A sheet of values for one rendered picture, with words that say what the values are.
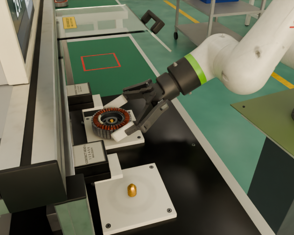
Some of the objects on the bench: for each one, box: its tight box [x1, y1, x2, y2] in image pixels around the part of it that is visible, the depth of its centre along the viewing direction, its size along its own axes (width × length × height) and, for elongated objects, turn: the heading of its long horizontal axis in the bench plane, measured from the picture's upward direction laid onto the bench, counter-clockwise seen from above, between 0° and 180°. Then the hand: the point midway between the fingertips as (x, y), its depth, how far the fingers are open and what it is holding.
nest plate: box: [94, 163, 177, 235], centre depth 59 cm, size 15×15×1 cm
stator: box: [91, 107, 132, 139], centre depth 77 cm, size 11×11×4 cm
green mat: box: [67, 36, 157, 97], centre depth 115 cm, size 94×61×1 cm, turn 106°
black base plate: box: [9, 94, 262, 235], centre depth 69 cm, size 47×64×2 cm
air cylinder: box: [46, 204, 62, 231], centre depth 55 cm, size 5×8×6 cm
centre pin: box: [127, 184, 137, 197], centre depth 58 cm, size 2×2×3 cm
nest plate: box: [84, 110, 144, 150], centre depth 78 cm, size 15×15×1 cm
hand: (112, 121), depth 77 cm, fingers open, 13 cm apart
